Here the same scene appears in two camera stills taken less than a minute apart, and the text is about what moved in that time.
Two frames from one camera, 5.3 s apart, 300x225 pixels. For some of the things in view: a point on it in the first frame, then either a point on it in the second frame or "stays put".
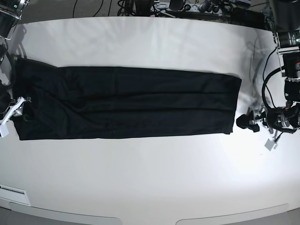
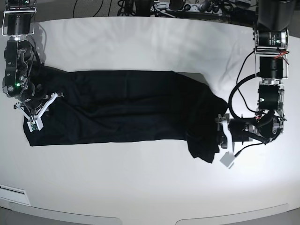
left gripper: x=16 y=109 → x=35 y=113
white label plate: x=14 y=194 stays put
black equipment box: x=241 y=16 stays put
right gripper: x=284 y=118 → x=237 y=130
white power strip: x=194 y=8 stays put
